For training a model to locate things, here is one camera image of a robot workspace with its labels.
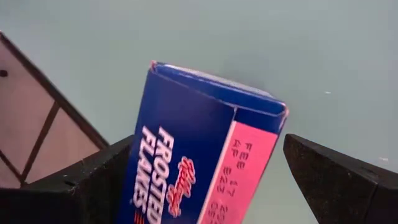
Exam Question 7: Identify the blue Frosted Flakes cereal box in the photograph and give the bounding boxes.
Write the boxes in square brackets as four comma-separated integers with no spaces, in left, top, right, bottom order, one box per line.
[114,60,290,224]

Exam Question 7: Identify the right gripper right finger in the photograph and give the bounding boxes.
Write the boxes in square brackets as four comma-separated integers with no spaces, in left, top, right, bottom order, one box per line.
[283,133,398,224]

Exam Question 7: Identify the black metal table frame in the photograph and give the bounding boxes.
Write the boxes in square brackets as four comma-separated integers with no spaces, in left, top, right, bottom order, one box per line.
[0,30,110,189]

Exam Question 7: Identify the green table mat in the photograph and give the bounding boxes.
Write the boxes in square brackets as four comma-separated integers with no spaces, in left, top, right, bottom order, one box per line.
[0,0,398,224]

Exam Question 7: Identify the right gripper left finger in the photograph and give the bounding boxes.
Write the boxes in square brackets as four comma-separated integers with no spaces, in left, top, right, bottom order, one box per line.
[0,135,134,224]

